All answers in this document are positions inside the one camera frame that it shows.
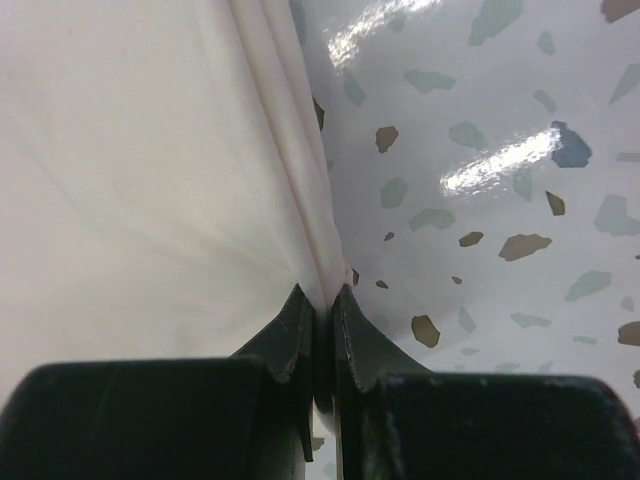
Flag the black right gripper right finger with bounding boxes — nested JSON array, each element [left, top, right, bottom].
[[331, 285, 432, 479]]

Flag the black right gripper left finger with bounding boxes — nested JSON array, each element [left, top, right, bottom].
[[231, 286, 314, 479]]

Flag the cream t shirt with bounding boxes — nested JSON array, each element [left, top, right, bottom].
[[1, 1, 351, 398]]

